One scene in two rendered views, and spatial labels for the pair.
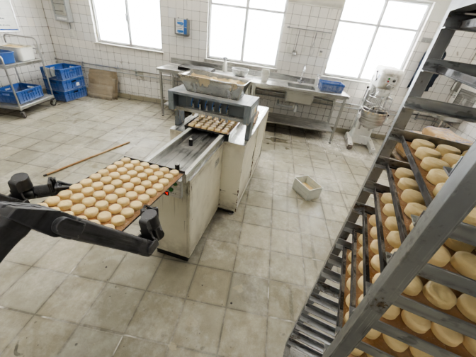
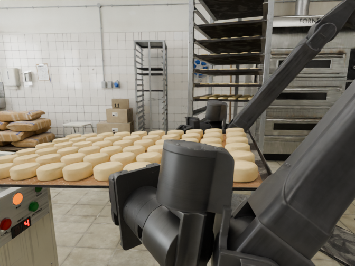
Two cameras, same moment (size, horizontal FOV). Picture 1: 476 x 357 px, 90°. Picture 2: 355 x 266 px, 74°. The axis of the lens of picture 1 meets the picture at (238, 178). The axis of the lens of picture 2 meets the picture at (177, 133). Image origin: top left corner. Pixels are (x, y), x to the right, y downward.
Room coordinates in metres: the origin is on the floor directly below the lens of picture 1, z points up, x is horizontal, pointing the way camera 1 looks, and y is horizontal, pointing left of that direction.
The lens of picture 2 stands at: (0.78, 1.11, 1.14)
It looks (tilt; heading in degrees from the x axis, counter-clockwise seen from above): 11 degrees down; 270
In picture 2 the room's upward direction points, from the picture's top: straight up
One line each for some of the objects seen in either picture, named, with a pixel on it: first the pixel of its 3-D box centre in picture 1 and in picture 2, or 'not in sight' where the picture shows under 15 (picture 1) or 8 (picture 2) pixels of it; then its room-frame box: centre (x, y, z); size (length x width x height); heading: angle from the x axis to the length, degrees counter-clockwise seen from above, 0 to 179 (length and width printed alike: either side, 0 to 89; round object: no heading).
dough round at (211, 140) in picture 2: (91, 212); (211, 143); (0.70, 0.57, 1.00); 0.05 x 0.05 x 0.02
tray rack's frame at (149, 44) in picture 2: not in sight; (152, 97); (1.21, -3.03, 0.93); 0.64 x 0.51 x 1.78; 89
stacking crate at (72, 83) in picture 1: (65, 82); not in sight; (4.87, 3.74, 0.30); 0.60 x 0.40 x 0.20; 176
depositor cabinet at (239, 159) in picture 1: (224, 150); not in sight; (2.58, 0.20, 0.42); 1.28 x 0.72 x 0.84; 169
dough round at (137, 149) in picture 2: (108, 188); (133, 151); (0.88, 0.60, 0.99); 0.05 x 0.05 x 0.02
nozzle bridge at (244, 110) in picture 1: (214, 112); not in sight; (2.12, 0.30, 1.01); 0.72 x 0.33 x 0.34; 79
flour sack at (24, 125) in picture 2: not in sight; (31, 124); (3.35, -2.99, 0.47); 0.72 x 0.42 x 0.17; 91
